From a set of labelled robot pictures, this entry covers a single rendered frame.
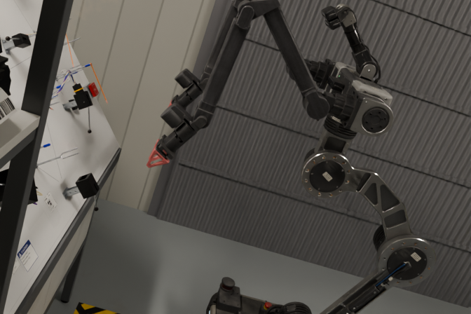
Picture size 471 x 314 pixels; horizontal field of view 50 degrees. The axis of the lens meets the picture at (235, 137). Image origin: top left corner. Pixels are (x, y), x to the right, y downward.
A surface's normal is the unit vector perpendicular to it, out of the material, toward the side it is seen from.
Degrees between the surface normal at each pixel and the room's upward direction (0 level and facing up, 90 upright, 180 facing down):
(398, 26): 90
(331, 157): 90
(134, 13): 90
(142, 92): 90
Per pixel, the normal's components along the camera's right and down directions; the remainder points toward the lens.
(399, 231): 0.02, 0.36
